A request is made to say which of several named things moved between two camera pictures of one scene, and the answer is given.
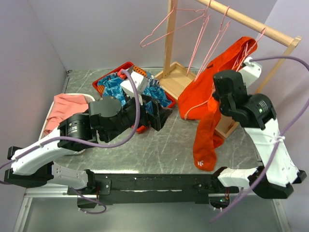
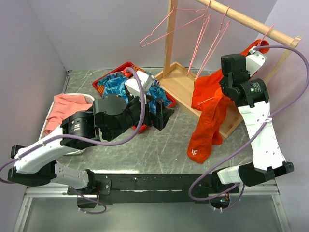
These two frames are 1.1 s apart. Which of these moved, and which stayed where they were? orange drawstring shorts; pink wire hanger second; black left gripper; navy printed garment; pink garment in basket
Moved: orange drawstring shorts
Stayed: navy printed garment; pink wire hanger second; black left gripper; pink garment in basket
